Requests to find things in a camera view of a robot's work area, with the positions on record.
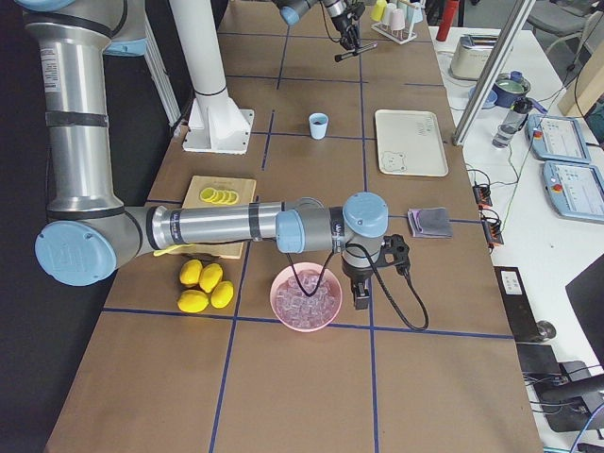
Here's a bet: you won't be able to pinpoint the steel muddler black tip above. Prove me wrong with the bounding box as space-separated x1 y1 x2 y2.
334 42 378 62

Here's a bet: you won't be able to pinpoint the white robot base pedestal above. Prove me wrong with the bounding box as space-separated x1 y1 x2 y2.
170 0 254 155

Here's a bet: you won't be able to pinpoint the yellow plastic cup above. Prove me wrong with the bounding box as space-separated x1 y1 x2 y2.
370 0 388 23

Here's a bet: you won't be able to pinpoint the pink plastic cup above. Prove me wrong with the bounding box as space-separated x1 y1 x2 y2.
380 4 406 32

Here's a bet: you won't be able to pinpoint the light blue plastic cup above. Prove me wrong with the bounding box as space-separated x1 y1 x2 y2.
309 112 328 140

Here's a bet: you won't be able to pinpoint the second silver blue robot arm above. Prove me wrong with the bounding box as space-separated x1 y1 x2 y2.
273 0 365 42

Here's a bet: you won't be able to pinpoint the aluminium frame post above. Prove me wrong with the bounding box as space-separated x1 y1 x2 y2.
452 0 536 145

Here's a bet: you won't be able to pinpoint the cream bear serving tray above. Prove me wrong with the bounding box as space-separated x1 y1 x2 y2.
374 109 448 177

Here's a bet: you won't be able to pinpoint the yellow lemon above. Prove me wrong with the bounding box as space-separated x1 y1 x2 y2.
210 280 234 309
178 260 203 288
198 263 224 293
177 289 210 313

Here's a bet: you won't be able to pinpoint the pink bowl of ice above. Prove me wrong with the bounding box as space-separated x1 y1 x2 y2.
270 262 343 332

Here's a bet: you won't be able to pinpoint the black monitor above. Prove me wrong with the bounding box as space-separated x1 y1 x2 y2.
565 256 604 364

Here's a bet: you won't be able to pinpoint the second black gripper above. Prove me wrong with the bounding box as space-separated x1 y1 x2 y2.
327 0 364 50

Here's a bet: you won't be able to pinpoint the cream toaster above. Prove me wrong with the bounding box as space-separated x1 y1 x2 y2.
449 34 498 80

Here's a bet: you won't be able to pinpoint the yellow plastic knife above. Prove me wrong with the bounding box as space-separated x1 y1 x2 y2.
153 244 190 258

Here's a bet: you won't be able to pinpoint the blue teach pendant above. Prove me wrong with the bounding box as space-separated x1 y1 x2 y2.
542 160 603 223
527 113 592 164

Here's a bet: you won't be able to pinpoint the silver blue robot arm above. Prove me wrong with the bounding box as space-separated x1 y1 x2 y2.
1 1 168 310

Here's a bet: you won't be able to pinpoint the grey purple folded cloths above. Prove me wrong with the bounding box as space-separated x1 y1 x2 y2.
408 207 453 238

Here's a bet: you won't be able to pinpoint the red bottle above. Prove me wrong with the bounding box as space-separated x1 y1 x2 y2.
436 0 460 42

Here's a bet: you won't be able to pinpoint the blue bowl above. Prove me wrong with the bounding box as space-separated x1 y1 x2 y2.
468 87 498 109

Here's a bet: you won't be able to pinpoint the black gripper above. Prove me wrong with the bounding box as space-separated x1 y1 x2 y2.
342 244 373 310

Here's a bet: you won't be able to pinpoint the white wire cup rack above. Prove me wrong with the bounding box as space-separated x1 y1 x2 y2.
370 0 426 44

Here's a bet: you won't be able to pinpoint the bamboo cutting board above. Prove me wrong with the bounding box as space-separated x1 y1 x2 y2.
178 176 257 260

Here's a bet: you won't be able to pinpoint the dark blue saucepan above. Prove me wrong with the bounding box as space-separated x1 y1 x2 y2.
493 71 530 108

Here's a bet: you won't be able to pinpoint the clear water bottle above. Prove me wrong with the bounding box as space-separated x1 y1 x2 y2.
492 96 533 148

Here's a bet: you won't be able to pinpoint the lemon slices stack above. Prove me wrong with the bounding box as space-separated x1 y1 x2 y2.
199 187 240 206

